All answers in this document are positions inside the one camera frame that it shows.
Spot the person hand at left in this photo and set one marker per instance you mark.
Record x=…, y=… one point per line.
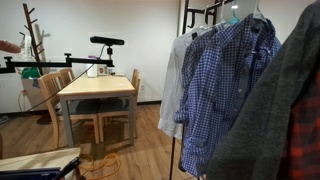
x=7, y=46

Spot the blue white checkered shirt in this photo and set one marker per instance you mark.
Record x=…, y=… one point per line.
x=220, y=69

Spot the red plaid shirt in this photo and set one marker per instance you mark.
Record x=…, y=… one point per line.
x=301, y=158

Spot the wooden coat tree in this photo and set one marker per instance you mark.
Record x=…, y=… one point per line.
x=35, y=52

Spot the green bag on coat tree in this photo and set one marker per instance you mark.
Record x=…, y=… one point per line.
x=30, y=73

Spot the wooden chair left front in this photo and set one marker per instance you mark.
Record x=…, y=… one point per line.
x=50, y=85

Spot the white box on table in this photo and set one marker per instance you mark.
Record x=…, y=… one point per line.
x=95, y=70

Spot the light wooden dining table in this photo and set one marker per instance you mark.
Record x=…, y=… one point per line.
x=95, y=88

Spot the wooden desk foreground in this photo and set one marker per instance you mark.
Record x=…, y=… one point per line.
x=52, y=159

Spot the wooden chair right side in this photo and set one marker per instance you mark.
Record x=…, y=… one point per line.
x=118, y=106

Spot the black laptop foreground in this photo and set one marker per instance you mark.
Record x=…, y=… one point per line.
x=41, y=173

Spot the black garment rack pole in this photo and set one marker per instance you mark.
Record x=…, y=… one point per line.
x=209, y=10

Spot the teal plastic hanger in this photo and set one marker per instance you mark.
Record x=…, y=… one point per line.
x=234, y=18

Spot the dark grey sweater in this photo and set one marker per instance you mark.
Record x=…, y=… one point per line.
x=253, y=147

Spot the black camera on boom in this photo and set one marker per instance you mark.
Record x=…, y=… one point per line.
x=109, y=42

